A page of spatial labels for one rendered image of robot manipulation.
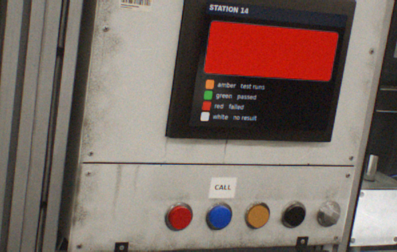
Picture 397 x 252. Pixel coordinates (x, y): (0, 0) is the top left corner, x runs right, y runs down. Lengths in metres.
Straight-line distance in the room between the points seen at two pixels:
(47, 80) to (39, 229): 0.19
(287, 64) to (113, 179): 0.27
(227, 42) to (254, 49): 0.04
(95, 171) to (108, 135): 0.05
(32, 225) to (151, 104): 0.21
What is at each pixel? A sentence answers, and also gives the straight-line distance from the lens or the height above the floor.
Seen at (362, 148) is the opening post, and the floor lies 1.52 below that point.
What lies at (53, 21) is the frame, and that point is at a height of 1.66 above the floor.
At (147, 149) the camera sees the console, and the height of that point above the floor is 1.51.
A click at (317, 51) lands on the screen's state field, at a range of 1.16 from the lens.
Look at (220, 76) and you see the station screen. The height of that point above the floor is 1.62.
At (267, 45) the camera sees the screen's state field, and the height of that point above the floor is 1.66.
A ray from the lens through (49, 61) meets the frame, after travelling 1.04.
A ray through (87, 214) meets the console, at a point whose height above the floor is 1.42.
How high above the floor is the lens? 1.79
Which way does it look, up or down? 13 degrees down
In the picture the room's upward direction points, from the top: 8 degrees clockwise
